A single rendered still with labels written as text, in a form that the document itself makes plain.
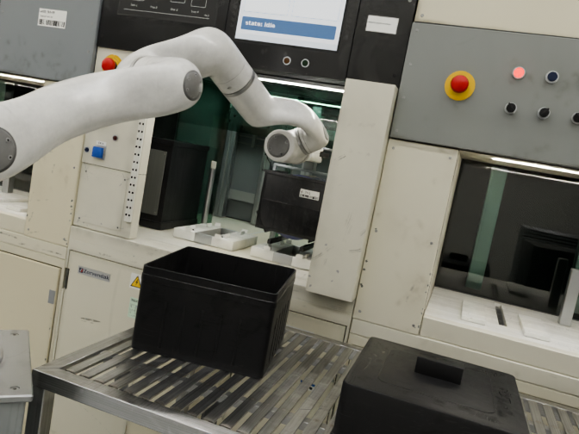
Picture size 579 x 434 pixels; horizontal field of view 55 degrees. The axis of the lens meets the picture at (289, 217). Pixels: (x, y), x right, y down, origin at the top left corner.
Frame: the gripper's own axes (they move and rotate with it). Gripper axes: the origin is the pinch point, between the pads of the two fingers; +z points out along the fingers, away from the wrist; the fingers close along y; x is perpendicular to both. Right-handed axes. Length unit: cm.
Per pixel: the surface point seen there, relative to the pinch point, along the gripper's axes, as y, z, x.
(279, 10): -7.0, -30.0, 33.8
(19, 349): -22, -88, -45
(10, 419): -10, -100, -50
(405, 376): 45, -71, -35
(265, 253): -5.4, -10.2, -32.5
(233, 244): -16.5, -10.3, -32.2
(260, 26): -11.5, -30.1, 29.4
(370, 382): 40, -79, -35
